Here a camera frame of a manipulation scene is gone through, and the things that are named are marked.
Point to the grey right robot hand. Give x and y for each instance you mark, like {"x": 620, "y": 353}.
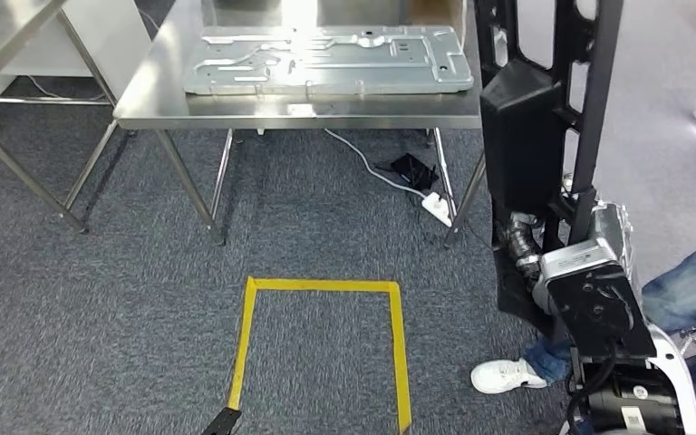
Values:
{"x": 522, "y": 246}

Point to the stamped grey metal panel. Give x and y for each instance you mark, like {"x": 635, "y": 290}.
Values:
{"x": 324, "y": 66}

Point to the person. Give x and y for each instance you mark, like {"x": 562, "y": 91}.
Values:
{"x": 690, "y": 288}

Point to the stainless steel workbench table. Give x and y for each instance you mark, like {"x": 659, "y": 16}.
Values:
{"x": 156, "y": 102}

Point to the black power adapter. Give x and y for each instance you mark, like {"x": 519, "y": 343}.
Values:
{"x": 414, "y": 171}

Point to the long black plastic part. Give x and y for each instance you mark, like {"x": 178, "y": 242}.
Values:
{"x": 522, "y": 132}

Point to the white cabinet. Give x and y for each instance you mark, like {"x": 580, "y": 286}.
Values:
{"x": 114, "y": 42}

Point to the white power strip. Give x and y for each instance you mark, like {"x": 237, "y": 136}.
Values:
{"x": 437, "y": 209}

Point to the black right wrist camera bracket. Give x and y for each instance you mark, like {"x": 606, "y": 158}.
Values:
{"x": 594, "y": 312}

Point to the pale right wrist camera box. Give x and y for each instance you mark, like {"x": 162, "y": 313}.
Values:
{"x": 579, "y": 258}

